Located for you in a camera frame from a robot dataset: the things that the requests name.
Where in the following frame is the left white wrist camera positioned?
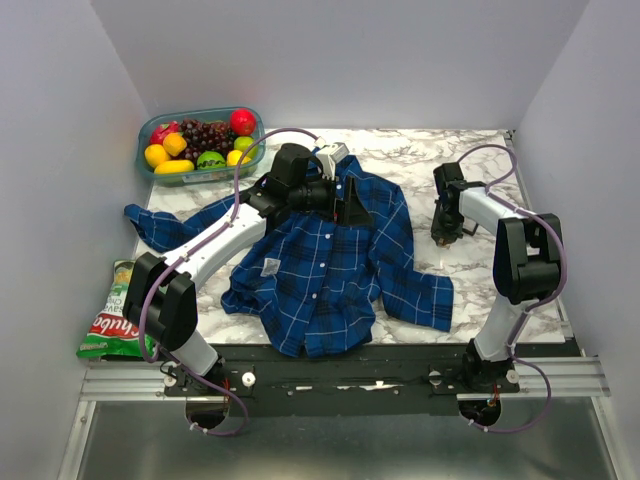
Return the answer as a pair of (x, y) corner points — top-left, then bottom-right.
(315, 139), (349, 180)

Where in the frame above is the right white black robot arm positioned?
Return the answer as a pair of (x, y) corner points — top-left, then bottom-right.
(431, 162), (566, 393)

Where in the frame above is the yellow mango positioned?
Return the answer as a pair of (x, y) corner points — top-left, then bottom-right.
(154, 159), (194, 175)

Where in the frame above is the yellow lemon right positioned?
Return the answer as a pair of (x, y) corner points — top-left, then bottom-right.
(226, 149), (243, 167)

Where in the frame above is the brooch box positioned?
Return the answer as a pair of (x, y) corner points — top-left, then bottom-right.
(462, 223), (479, 236)

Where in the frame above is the red apple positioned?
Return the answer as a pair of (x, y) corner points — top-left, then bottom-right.
(229, 108), (257, 136)

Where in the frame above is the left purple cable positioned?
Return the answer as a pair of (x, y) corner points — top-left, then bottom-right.
(138, 127), (321, 437)

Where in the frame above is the clear teal fruit container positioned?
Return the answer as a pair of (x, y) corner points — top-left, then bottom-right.
(135, 105), (267, 182)

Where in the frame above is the pink dragon fruit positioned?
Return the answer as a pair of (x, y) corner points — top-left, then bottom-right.
(149, 121), (181, 145)

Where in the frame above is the purple cable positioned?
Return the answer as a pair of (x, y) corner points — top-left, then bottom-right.
(138, 127), (321, 437)
(464, 357), (554, 435)
(455, 144), (569, 361)

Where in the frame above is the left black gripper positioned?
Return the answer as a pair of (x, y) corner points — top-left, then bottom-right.
(289, 170), (373, 227)

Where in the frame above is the green red snack bag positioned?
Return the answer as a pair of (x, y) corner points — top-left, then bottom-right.
(76, 260), (142, 358)

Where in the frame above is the yellow lemon left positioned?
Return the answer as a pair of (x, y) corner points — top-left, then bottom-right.
(144, 144), (171, 170)

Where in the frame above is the orange fruit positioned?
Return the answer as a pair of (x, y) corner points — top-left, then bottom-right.
(162, 132), (187, 157)

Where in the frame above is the green lime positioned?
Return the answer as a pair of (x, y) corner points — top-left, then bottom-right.
(234, 136), (254, 152)

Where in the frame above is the black front mounting rail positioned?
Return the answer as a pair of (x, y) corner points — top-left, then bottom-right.
(161, 344), (519, 418)

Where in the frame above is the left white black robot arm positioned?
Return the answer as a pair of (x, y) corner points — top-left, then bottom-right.
(123, 143), (372, 395)

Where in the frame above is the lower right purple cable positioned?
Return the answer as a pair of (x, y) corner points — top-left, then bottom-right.
(464, 357), (554, 435)

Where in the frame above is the blue plaid shirt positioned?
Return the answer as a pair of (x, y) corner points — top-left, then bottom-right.
(123, 154), (455, 359)

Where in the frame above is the purple grape bunch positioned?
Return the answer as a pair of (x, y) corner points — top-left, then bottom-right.
(179, 118), (238, 162)

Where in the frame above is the yellow lemon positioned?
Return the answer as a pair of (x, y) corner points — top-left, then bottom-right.
(144, 144), (171, 170)
(226, 149), (243, 167)

